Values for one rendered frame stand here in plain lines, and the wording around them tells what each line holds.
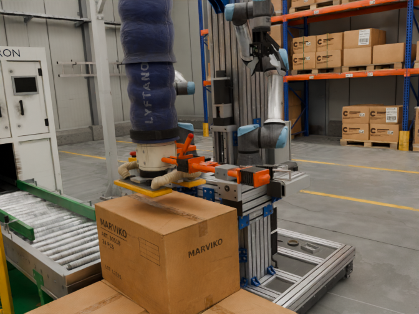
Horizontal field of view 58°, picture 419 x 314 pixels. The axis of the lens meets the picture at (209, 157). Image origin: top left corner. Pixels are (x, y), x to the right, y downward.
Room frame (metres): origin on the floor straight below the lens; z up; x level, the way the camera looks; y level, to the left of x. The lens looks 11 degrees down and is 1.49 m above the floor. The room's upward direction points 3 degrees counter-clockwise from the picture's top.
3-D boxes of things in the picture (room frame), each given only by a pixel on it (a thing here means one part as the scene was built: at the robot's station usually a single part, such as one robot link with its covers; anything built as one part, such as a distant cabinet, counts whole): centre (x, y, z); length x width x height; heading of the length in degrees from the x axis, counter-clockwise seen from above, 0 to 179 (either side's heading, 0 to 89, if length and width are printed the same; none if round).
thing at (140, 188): (1.67, 0.31, 1.07); 0.34 x 0.10 x 0.05; 41
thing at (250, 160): (2.04, -0.22, 1.09); 0.15 x 0.15 x 0.10
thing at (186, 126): (2.38, 0.15, 1.20); 0.13 x 0.12 x 0.14; 103
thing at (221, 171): (1.37, -0.06, 1.17); 0.07 x 0.07 x 0.04; 41
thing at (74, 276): (1.99, 0.50, 0.58); 0.70 x 0.03 x 0.06; 135
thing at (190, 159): (1.54, 0.08, 1.18); 0.10 x 0.08 x 0.06; 131
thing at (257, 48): (1.71, -0.25, 1.66); 0.09 x 0.08 x 0.12; 137
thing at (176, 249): (1.72, 0.24, 0.74); 0.60 x 0.40 x 0.40; 41
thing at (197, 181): (1.79, 0.17, 1.07); 0.34 x 0.10 x 0.05; 41
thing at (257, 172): (1.27, -0.15, 1.18); 0.08 x 0.07 x 0.05; 41
